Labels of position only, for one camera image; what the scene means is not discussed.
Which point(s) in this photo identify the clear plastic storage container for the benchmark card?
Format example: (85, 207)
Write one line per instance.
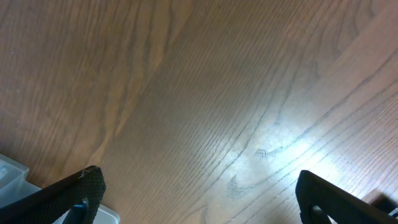
(14, 187)

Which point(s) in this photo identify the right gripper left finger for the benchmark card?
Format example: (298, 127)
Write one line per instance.
(78, 196)

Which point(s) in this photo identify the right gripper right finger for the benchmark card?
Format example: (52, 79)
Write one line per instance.
(322, 202)

